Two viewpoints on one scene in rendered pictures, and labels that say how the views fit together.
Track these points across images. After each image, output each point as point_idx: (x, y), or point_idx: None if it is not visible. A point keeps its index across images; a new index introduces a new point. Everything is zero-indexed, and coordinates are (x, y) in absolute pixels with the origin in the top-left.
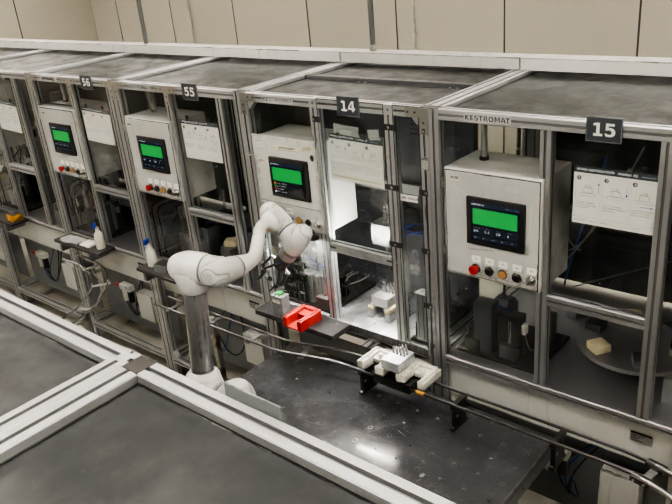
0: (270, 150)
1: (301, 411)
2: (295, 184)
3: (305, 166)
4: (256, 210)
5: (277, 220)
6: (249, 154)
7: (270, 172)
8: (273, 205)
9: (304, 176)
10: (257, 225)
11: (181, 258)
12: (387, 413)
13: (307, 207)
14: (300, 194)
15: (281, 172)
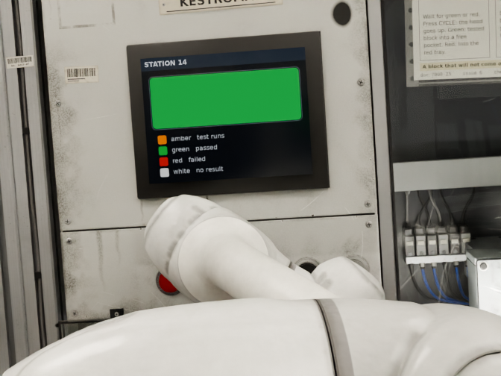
0: (135, 23)
1: None
2: (268, 124)
3: (317, 45)
4: (30, 289)
5: (265, 245)
6: (17, 64)
7: (134, 107)
8: (210, 201)
9: (309, 86)
10: (240, 248)
11: (156, 348)
12: None
13: (306, 212)
14: (291, 160)
15: (200, 90)
